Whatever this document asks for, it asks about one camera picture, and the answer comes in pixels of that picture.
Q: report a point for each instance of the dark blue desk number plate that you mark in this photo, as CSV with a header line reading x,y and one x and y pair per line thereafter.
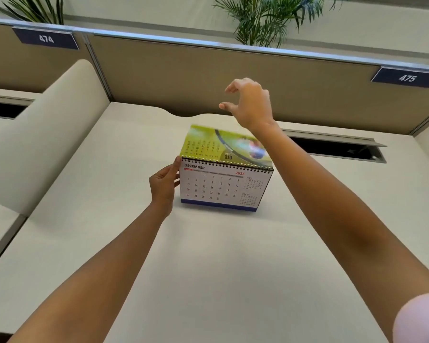
x,y
45,38
407,77

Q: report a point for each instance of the person's right forearm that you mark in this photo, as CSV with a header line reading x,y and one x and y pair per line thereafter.
x,y
339,214

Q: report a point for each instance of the pink sleeve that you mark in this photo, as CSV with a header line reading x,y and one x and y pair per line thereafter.
x,y
420,317

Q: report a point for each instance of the curved beige side divider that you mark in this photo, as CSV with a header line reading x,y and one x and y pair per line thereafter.
x,y
46,139

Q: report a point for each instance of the person's left hand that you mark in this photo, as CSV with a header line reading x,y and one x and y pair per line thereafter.
x,y
161,189

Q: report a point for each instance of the person's left thumb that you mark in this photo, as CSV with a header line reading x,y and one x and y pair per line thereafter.
x,y
174,164

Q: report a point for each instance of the green potted palm plant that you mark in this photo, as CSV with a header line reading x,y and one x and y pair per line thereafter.
x,y
32,8
271,17

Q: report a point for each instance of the beige cubicle partition panel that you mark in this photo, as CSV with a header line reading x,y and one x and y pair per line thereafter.
x,y
32,64
250,85

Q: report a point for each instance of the person's right hand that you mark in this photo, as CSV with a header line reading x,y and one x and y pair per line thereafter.
x,y
252,105

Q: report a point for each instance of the person's right thumb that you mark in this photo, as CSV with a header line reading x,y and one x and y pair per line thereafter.
x,y
228,106

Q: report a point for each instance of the spiral-bound desk calendar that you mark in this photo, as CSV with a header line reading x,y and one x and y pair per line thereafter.
x,y
224,171

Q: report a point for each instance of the person's left forearm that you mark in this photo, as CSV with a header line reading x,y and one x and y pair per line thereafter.
x,y
93,275

